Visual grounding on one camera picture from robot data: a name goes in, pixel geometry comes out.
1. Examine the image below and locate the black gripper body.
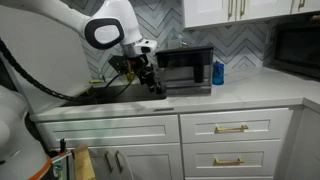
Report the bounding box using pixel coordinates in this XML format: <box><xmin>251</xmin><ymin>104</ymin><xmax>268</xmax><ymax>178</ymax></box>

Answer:
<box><xmin>132</xmin><ymin>54</ymin><xmax>158</xmax><ymax>84</ymax></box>

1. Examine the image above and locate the clear water filter container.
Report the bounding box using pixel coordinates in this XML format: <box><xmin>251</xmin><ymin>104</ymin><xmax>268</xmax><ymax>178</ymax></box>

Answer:
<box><xmin>155</xmin><ymin>45</ymin><xmax>215</xmax><ymax>97</ymax></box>

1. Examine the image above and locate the dark kitchen sink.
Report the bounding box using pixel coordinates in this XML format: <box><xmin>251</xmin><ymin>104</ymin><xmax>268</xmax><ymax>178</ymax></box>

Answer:
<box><xmin>61</xmin><ymin>81</ymin><xmax>168</xmax><ymax>108</ymax></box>

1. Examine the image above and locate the blue plastic bottle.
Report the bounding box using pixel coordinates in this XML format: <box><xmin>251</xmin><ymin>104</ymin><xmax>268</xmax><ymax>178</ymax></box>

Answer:
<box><xmin>212</xmin><ymin>60</ymin><xmax>225</xmax><ymax>86</ymax></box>

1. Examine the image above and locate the wooden board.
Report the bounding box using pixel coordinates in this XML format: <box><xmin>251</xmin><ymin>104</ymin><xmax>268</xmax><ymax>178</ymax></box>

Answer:
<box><xmin>71</xmin><ymin>143</ymin><xmax>97</xmax><ymax>180</ymax></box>

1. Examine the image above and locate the black microwave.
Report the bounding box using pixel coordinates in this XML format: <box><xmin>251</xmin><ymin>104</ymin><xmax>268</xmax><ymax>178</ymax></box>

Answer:
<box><xmin>270</xmin><ymin>14</ymin><xmax>320</xmax><ymax>80</ymax></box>

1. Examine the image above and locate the white wall outlet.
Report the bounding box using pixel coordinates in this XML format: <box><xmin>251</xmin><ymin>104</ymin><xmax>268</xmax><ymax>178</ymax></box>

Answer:
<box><xmin>166</xmin><ymin>39</ymin><xmax>183</xmax><ymax>50</ymax></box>

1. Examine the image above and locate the grey cabinet door handle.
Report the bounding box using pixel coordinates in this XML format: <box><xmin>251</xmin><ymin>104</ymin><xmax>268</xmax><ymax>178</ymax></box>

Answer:
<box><xmin>104</xmin><ymin>150</ymin><xmax>115</xmax><ymax>174</ymax></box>
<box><xmin>114</xmin><ymin>150</ymin><xmax>125</xmax><ymax>174</ymax></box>

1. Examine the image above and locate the gold drawer handle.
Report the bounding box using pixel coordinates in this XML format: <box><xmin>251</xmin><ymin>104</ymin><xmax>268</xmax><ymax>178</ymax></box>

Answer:
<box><xmin>214</xmin><ymin>124</ymin><xmax>249</xmax><ymax>134</ymax></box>
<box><xmin>214</xmin><ymin>157</ymin><xmax>245</xmax><ymax>166</ymax></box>

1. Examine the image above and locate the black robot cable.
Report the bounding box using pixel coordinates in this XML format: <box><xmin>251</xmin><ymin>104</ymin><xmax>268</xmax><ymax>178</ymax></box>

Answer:
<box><xmin>0</xmin><ymin>38</ymin><xmax>148</xmax><ymax>103</ymax></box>

